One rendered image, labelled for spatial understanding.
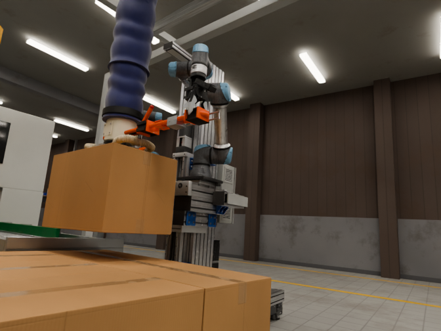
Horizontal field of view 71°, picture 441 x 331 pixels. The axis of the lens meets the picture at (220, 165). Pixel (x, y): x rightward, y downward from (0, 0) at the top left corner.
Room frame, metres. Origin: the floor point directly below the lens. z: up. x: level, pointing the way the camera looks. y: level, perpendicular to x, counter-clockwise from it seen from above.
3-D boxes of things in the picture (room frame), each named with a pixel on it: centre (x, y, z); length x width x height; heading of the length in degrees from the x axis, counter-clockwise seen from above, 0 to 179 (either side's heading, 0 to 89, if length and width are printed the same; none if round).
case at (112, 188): (1.70, 0.59, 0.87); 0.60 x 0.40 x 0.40; 51
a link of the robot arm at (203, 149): (2.07, 0.12, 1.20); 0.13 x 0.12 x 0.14; 80
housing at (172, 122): (1.40, 0.22, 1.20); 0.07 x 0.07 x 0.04; 50
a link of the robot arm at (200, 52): (1.34, 0.13, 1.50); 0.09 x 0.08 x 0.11; 170
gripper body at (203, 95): (1.34, 0.13, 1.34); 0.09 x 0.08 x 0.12; 50
